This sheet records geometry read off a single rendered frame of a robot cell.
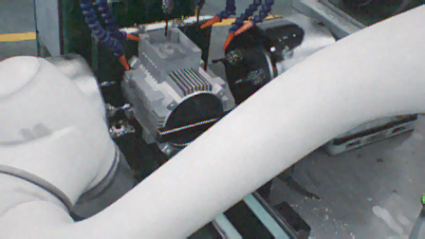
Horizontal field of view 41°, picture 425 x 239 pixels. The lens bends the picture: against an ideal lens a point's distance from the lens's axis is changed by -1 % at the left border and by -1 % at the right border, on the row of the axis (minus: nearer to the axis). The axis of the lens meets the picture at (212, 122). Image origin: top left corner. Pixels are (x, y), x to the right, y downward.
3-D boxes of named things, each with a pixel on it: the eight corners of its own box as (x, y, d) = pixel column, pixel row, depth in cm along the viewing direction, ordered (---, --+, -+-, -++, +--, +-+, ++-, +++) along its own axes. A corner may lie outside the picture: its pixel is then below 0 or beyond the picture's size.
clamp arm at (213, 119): (250, 112, 137) (154, 137, 125) (252, 101, 135) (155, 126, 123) (259, 119, 135) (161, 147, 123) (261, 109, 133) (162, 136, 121)
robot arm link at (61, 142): (60, 125, 71) (14, 220, 64) (-16, 37, 59) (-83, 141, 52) (135, 126, 66) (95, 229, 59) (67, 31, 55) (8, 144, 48)
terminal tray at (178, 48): (136, 61, 136) (137, 33, 132) (175, 53, 141) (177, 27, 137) (158, 86, 128) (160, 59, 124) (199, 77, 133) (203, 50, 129)
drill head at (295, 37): (192, 95, 155) (200, 10, 141) (309, 67, 175) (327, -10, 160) (242, 149, 139) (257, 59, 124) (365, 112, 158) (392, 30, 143)
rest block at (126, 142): (100, 158, 148) (100, 121, 141) (125, 152, 151) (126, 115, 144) (109, 173, 144) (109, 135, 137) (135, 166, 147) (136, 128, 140)
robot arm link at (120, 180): (98, 119, 69) (120, 146, 74) (35, 163, 68) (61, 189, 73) (129, 163, 63) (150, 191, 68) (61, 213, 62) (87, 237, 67)
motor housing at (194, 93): (119, 117, 143) (120, 50, 132) (185, 101, 152) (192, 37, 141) (154, 165, 130) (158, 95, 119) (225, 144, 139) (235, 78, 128)
